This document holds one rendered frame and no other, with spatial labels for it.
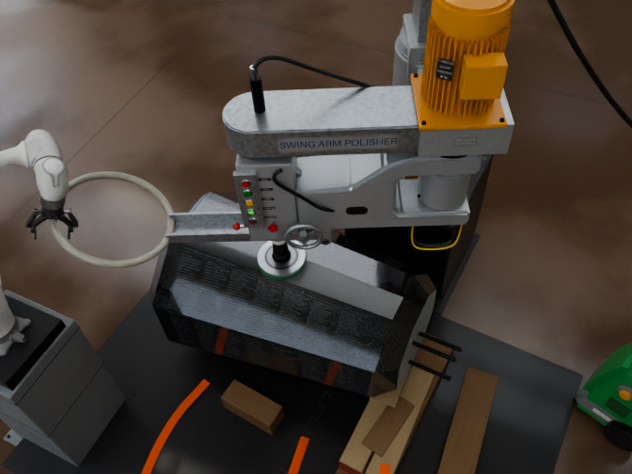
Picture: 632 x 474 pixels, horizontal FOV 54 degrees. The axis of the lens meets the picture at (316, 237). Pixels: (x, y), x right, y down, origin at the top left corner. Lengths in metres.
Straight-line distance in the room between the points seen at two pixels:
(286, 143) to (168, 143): 2.69
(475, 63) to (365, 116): 0.42
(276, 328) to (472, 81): 1.42
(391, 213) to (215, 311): 0.98
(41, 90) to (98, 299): 2.23
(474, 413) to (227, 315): 1.31
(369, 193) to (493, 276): 1.68
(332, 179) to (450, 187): 0.43
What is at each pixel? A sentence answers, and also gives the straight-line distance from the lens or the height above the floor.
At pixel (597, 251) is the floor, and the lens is 4.12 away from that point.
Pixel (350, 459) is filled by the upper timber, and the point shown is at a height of 0.21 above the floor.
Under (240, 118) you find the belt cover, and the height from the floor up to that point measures 1.69.
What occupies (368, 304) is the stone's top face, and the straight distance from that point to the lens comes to 2.64.
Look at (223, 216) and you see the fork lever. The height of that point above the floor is 1.10.
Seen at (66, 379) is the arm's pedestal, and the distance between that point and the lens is 3.02.
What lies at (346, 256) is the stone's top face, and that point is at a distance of 2.79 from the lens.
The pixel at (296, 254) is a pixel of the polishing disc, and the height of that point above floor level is 0.88.
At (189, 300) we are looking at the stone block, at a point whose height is 0.65.
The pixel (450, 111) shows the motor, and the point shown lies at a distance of 2.07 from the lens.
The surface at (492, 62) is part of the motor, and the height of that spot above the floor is 1.96.
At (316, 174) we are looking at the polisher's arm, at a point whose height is 1.39.
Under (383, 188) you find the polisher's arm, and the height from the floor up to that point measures 1.39.
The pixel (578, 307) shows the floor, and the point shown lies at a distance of 3.84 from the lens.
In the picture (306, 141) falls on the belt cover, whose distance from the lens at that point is 2.08.
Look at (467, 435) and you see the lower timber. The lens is 3.22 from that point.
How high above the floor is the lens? 3.04
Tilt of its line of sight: 51 degrees down
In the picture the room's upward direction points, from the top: 4 degrees counter-clockwise
